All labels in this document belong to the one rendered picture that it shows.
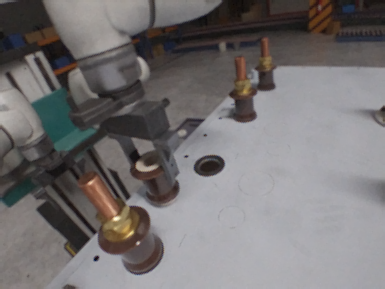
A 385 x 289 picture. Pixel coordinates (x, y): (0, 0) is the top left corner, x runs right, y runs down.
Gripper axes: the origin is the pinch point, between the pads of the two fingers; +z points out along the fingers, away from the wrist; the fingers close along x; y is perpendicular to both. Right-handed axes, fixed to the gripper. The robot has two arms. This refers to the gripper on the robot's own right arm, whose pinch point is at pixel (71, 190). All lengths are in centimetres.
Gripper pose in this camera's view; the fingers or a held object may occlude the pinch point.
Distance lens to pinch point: 83.9
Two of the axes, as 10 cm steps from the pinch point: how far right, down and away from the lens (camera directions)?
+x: -5.3, 5.9, -6.1
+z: 2.1, 7.9, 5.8
